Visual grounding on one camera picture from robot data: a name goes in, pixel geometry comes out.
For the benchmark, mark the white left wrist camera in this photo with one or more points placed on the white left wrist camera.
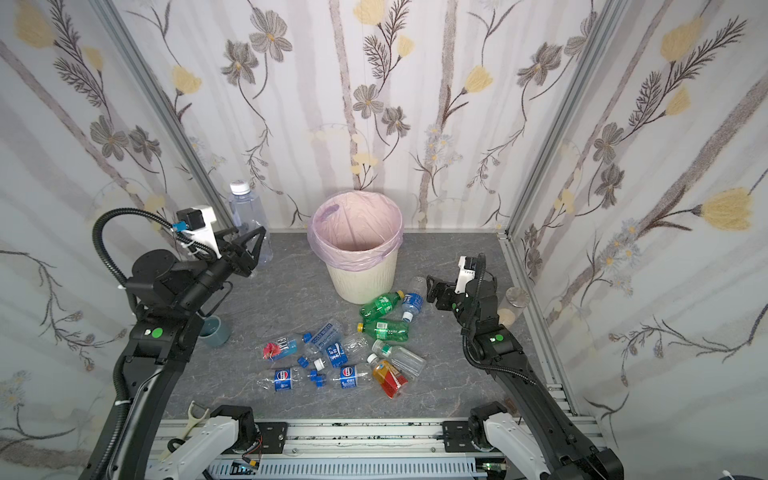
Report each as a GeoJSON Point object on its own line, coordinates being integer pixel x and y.
{"type": "Point", "coordinates": [198, 228]}

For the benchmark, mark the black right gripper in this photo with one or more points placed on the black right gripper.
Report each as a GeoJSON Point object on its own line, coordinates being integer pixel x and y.
{"type": "Point", "coordinates": [452, 291]}

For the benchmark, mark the green bottle upper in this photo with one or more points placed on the green bottle upper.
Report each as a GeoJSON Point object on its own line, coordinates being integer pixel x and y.
{"type": "Point", "coordinates": [381, 305]}

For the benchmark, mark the clear bottle blue label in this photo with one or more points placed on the clear bottle blue label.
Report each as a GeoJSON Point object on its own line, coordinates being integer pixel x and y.
{"type": "Point", "coordinates": [413, 300]}

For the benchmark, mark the round glass jar right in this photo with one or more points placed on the round glass jar right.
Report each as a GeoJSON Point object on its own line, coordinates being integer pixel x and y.
{"type": "Point", "coordinates": [517, 297]}

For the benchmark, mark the blue label bottle white cap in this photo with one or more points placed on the blue label bottle white cap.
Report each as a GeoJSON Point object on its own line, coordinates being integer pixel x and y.
{"type": "Point", "coordinates": [350, 350]}

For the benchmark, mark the cream waste bin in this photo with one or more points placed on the cream waste bin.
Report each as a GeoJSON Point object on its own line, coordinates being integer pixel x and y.
{"type": "Point", "coordinates": [361, 287]}

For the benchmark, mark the white cable duct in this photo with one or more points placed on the white cable duct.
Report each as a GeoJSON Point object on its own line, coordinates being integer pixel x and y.
{"type": "Point", "coordinates": [351, 468]}

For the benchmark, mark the Pepsi bottle left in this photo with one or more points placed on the Pepsi bottle left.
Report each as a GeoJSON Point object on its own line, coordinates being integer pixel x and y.
{"type": "Point", "coordinates": [282, 379]}

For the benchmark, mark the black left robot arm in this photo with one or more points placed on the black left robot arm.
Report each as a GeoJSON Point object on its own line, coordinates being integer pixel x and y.
{"type": "Point", "coordinates": [166, 296]}

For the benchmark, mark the pepsi bottle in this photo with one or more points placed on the pepsi bottle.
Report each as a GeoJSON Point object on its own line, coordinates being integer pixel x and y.
{"type": "Point", "coordinates": [282, 379]}
{"type": "Point", "coordinates": [346, 377]}

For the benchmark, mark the teal cup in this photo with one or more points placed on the teal cup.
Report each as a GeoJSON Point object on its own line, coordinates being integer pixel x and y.
{"type": "Point", "coordinates": [214, 333]}

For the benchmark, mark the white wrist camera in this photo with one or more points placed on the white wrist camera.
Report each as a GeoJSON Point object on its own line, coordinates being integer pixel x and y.
{"type": "Point", "coordinates": [198, 228]}
{"type": "Point", "coordinates": [468, 267]}

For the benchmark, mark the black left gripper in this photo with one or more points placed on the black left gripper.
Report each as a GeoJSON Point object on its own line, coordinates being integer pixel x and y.
{"type": "Point", "coordinates": [228, 252]}

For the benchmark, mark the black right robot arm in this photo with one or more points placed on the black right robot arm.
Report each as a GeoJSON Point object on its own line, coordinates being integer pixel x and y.
{"type": "Point", "coordinates": [552, 446]}

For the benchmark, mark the aluminium rail frame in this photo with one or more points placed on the aluminium rail frame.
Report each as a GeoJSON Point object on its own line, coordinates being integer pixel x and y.
{"type": "Point", "coordinates": [215, 440]}

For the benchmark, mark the clear bottle white cap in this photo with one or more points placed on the clear bottle white cap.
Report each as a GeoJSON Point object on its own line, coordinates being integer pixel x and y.
{"type": "Point", "coordinates": [249, 214]}

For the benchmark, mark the pink bin liner bag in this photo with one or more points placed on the pink bin liner bag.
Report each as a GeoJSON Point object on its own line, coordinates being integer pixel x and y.
{"type": "Point", "coordinates": [356, 230]}

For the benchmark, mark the green bottle middle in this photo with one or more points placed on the green bottle middle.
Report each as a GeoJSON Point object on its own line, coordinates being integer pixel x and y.
{"type": "Point", "coordinates": [385, 330]}

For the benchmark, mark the red yellow drink bottle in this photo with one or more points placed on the red yellow drink bottle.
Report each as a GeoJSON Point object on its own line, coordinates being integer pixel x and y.
{"type": "Point", "coordinates": [391, 380]}

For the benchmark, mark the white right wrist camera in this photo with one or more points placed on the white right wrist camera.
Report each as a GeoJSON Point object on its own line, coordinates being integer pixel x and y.
{"type": "Point", "coordinates": [468, 267]}

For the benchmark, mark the Pepsi bottle right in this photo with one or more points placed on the Pepsi bottle right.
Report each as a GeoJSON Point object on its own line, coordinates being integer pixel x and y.
{"type": "Point", "coordinates": [346, 377]}

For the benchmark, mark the tall clear blue print bottle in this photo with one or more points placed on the tall clear blue print bottle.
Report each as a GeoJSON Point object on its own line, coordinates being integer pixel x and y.
{"type": "Point", "coordinates": [328, 334]}

